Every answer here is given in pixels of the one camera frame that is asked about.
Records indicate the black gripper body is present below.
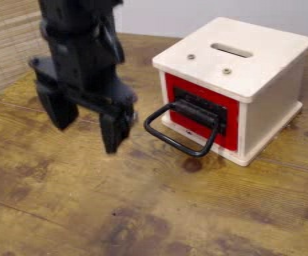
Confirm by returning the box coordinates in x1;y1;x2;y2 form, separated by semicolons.
30;29;137;114

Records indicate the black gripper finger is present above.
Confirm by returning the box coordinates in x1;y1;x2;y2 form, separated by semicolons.
37;82;79;130
99;105;137;154

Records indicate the black metal drawer handle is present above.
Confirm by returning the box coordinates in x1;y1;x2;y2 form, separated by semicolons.
143;99;221;158

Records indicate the red wooden drawer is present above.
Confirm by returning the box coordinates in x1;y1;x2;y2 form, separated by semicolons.
165;73;240;151

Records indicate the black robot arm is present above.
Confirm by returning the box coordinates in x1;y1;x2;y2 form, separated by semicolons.
30;0;137;154

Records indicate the white wooden drawer cabinet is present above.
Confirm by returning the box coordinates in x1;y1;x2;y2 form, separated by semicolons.
145;17;308;166

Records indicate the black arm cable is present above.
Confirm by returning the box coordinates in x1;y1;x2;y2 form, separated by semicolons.
97;19;127;65

